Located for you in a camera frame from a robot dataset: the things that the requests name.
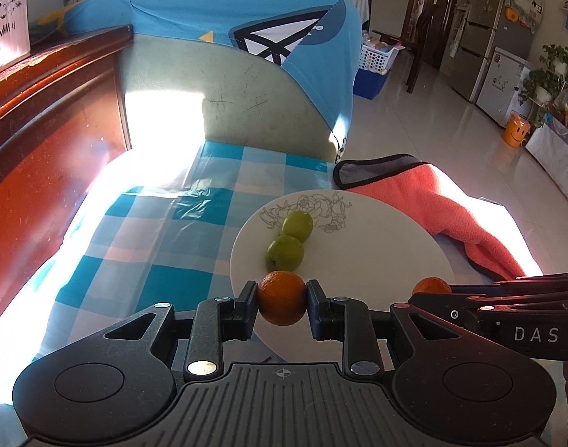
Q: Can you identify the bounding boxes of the white low cabinet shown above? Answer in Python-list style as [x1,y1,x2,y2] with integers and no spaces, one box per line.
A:
[526,112,568,210]

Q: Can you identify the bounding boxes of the green round fruit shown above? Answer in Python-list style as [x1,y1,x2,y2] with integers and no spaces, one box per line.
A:
[266,235,306,272]
[280,210,314,243]

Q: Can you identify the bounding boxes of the silver refrigerator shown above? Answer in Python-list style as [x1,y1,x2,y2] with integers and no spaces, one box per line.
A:
[449,0,548,101]

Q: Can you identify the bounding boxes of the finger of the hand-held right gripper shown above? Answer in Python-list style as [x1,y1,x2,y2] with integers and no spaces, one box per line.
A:
[451,276,568,293]
[411,289,568,318]

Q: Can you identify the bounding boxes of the green potted plant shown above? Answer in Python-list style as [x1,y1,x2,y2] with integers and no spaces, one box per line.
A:
[519,44,568,124]

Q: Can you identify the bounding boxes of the pink fleece towel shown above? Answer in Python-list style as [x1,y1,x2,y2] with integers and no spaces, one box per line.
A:
[333,153,527,285]

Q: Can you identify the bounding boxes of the grey-green sofa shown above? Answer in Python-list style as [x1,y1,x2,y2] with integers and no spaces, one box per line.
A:
[119,35,338,164]

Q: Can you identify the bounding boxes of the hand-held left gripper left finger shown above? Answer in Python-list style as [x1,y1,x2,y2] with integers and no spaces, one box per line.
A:
[95,280,259,383]

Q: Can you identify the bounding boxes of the blue plastic bin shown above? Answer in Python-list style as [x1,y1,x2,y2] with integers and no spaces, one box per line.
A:
[356,67,392,100]

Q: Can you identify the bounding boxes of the white floral plate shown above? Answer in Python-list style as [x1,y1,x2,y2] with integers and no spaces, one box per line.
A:
[229,189,453,363]

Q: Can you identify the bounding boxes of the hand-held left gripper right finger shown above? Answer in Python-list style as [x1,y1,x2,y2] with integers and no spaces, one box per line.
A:
[307,279,466,378]

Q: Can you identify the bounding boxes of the dark wooden door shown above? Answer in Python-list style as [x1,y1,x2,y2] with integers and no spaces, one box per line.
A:
[412,0,466,70]

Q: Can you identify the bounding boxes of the yellow smiley bucket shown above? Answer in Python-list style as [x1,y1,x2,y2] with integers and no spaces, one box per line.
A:
[502,112,531,148]

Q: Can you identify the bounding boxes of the small white freezer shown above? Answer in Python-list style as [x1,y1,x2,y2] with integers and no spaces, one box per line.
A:
[475,47,533,126]

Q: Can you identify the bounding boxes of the blue checkered tablecloth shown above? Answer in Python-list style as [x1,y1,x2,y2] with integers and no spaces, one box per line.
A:
[0,141,545,410]

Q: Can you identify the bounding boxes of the white plastic basket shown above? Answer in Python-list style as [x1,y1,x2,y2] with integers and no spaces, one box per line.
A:
[360,39,406,75]

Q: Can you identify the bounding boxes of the orange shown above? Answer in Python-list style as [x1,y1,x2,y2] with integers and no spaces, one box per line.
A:
[412,277,452,295]
[257,270,308,327]

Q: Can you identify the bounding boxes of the dark wooden chair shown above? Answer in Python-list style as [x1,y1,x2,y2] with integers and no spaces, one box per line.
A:
[372,0,436,95]

